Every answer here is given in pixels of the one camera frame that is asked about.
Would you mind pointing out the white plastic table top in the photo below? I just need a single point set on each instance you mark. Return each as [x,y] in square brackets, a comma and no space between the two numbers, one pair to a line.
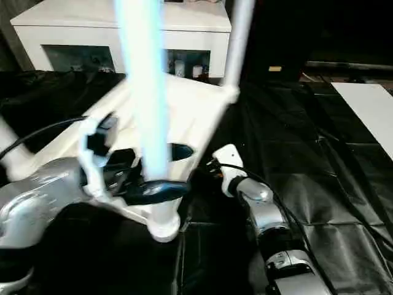
[190,101]

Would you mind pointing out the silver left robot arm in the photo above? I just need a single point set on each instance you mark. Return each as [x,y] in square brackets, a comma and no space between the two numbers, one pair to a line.
[30,190]

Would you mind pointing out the small white cup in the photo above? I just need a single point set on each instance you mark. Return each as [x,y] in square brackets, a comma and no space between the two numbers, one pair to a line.
[179,67]
[196,70]

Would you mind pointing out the black work mat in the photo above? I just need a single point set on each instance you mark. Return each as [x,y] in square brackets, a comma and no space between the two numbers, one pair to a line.
[307,153]

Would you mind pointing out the small tan label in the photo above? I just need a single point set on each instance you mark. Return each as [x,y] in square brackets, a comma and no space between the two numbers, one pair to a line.
[275,68]

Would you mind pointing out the white cabinet with glass doors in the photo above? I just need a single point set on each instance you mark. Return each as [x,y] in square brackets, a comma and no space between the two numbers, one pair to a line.
[61,30]

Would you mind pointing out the white flat board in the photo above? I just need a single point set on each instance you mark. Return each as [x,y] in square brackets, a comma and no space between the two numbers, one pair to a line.
[368,104]

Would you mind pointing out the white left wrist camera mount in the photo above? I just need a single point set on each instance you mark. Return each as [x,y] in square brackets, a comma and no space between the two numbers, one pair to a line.
[92,181]

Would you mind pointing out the black metal rail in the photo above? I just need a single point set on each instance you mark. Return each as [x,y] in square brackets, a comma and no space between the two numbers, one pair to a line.
[350,65]

